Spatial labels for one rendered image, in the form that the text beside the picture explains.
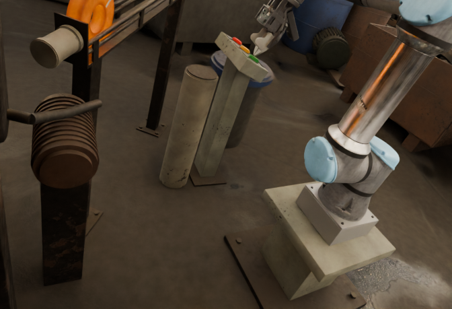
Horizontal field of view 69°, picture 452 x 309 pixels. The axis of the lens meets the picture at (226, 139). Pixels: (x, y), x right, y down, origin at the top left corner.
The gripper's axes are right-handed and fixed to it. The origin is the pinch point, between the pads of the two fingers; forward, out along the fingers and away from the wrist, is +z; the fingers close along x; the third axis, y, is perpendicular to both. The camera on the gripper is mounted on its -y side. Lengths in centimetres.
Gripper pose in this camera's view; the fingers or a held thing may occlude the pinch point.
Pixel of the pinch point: (257, 52)
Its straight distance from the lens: 118.5
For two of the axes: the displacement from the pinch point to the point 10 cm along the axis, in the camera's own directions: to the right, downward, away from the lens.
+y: -7.3, -2.6, -6.3
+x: 3.8, 6.2, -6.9
